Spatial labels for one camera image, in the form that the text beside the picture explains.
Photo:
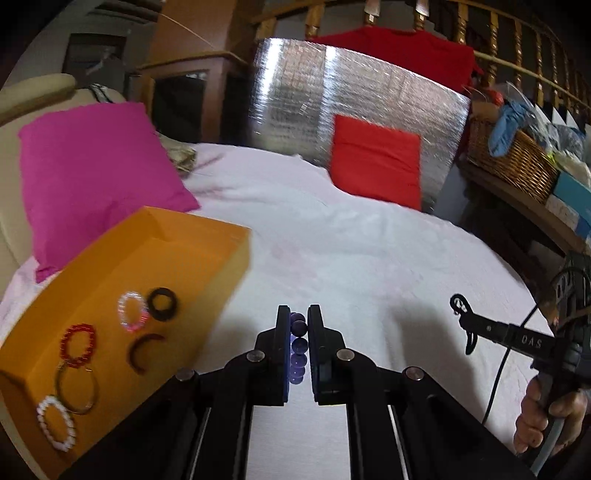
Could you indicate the wooden railing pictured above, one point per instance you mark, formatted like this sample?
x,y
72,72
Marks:
x,y
494,27

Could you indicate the wicker basket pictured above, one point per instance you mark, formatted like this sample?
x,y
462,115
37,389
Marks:
x,y
521,166

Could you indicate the magenta cushion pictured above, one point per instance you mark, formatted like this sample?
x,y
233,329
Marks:
x,y
92,175

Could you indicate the silver metal bangle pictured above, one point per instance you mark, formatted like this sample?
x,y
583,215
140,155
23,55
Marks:
x,y
57,385

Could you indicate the dark brown open bangle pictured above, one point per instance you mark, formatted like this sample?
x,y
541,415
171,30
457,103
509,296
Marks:
x,y
134,355

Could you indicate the orange cardboard box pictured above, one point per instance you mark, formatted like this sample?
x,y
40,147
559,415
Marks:
x,y
138,258

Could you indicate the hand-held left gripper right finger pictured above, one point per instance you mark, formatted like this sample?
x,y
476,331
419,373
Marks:
x,y
313,341

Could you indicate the pile of plastic bags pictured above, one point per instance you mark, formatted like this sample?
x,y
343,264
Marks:
x,y
568,138

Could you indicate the wooden cabinet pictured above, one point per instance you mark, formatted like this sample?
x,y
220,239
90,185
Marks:
x,y
194,27

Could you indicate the gold patterned bundle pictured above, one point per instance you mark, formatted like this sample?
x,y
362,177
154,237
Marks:
x,y
182,159

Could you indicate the silver foil board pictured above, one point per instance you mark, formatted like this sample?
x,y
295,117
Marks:
x,y
286,101

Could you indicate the person's right hand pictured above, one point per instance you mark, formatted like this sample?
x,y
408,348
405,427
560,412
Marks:
x,y
531,415

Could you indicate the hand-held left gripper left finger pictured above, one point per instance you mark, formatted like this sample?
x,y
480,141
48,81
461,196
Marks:
x,y
285,341

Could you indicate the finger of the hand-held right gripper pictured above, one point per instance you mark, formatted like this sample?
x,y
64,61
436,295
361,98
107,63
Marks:
x,y
508,334

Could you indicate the white fleece blanket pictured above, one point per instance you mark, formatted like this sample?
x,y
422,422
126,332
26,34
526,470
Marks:
x,y
346,240

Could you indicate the teal cardboard box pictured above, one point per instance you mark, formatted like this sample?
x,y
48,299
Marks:
x,y
572,194

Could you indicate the wooden shelf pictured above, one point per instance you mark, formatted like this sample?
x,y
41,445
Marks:
x,y
508,194

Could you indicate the red cloth on railing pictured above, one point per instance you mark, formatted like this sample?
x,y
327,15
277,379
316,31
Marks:
x,y
415,50

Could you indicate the red cushion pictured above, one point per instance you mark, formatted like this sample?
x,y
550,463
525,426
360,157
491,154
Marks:
x,y
374,161

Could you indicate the blue cloth in basket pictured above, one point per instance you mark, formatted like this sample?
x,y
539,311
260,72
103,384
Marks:
x,y
505,129

